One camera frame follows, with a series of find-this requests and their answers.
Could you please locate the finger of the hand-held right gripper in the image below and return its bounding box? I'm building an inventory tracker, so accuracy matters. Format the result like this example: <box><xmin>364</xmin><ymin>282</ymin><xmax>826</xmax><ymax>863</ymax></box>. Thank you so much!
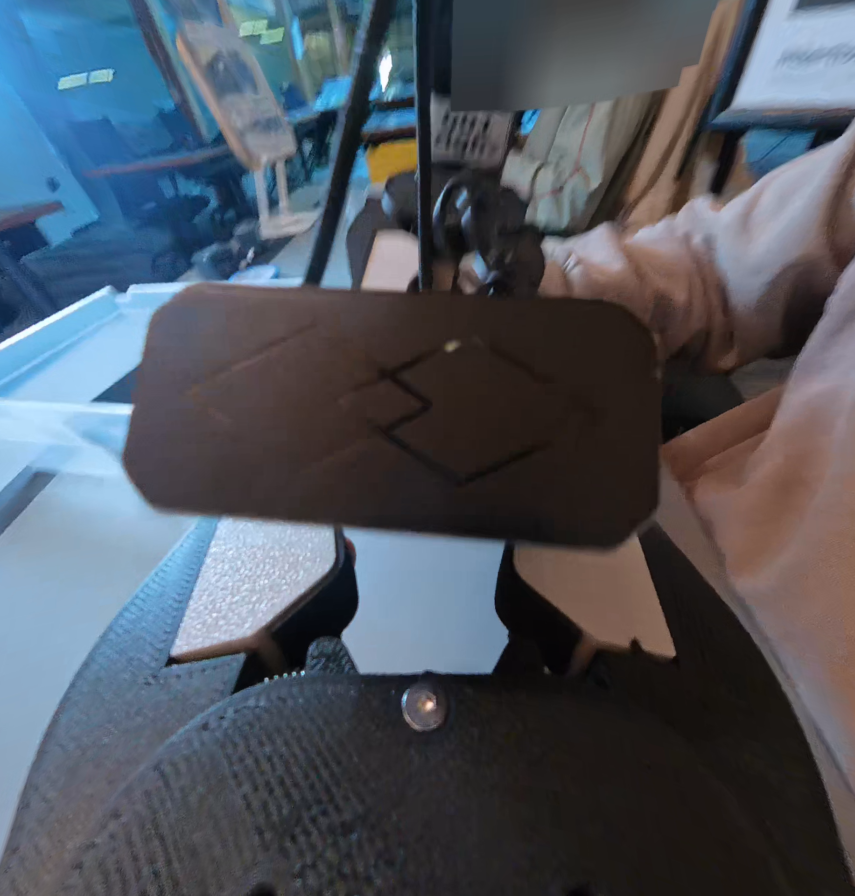
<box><xmin>363</xmin><ymin>230</ymin><xmax>428</xmax><ymax>289</ymax></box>

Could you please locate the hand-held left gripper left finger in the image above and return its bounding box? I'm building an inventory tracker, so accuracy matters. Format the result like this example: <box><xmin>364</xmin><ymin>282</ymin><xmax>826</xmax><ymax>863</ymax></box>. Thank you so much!
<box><xmin>168</xmin><ymin>518</ymin><xmax>360</xmax><ymax>673</ymax></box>

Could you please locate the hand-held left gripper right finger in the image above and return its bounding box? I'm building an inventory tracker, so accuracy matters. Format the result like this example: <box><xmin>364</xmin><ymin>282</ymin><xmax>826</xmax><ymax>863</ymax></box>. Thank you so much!
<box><xmin>495</xmin><ymin>538</ymin><xmax>678</xmax><ymax>673</ymax></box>

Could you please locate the thick black hub cable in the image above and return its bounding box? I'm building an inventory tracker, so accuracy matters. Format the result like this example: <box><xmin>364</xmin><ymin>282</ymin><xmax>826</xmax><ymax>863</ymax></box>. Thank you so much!
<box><xmin>303</xmin><ymin>0</ymin><xmax>393</xmax><ymax>288</ymax></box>

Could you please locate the black cable with orange plugs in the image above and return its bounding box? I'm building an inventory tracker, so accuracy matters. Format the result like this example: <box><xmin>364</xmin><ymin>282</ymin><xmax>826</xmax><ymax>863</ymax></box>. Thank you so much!
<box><xmin>412</xmin><ymin>0</ymin><xmax>547</xmax><ymax>298</ymax></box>

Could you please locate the black multi-port usb hub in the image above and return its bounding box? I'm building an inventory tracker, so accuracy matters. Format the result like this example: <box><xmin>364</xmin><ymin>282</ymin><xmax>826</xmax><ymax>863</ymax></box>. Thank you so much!
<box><xmin>123</xmin><ymin>282</ymin><xmax>663</xmax><ymax>548</ymax></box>

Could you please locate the person's right forearm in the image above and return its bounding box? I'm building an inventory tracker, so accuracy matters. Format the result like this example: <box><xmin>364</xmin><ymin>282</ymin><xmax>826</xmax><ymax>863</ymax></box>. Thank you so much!
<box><xmin>540</xmin><ymin>105</ymin><xmax>855</xmax><ymax>375</ymax></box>

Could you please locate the yellow bin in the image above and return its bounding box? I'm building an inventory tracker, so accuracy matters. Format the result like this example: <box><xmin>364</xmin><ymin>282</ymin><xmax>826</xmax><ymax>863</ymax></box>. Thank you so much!
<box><xmin>366</xmin><ymin>136</ymin><xmax>418</xmax><ymax>184</ymax></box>

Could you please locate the white perforated box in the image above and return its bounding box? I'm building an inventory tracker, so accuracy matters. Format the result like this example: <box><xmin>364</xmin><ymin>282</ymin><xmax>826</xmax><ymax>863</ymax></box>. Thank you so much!
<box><xmin>431</xmin><ymin>94</ymin><xmax>512</xmax><ymax>169</ymax></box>

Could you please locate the wooden easel with poster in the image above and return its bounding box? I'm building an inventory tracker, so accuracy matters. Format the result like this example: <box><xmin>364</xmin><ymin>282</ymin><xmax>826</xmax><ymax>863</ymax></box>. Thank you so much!
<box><xmin>175</xmin><ymin>17</ymin><xmax>316</xmax><ymax>242</ymax></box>

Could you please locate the white sign board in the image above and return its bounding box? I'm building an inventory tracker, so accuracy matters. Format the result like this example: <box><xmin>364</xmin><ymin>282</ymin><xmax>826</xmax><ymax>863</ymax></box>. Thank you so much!
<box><xmin>732</xmin><ymin>0</ymin><xmax>855</xmax><ymax>113</ymax></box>

